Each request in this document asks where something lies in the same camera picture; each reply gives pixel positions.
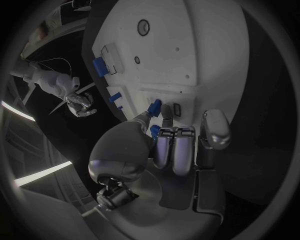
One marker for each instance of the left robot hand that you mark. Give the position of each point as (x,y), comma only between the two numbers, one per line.
(150,183)

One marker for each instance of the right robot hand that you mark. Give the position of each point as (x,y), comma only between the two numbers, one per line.
(80,105)

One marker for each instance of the blue plug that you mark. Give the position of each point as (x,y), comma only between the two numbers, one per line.
(155,109)

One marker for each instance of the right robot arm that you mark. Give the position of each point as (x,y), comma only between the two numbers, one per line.
(46,78)

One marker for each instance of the white task board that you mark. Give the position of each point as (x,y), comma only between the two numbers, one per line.
(164,63)

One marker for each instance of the small blue peg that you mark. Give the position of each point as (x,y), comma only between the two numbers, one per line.
(120,107)

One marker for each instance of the blue block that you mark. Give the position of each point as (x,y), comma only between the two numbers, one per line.
(100,67)

